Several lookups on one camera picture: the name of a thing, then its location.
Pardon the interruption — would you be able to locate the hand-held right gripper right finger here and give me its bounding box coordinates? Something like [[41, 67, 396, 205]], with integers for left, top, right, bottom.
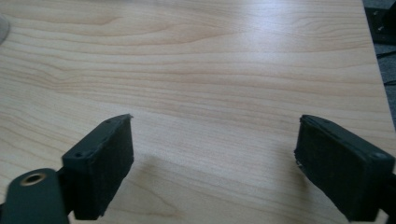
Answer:
[[293, 114, 396, 222]]

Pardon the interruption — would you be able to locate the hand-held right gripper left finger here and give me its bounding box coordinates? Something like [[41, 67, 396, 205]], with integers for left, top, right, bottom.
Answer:
[[61, 113, 134, 221]]

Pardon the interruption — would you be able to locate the black metal stand base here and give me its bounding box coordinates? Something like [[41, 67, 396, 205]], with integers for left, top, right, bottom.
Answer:
[[364, 6, 396, 46]]

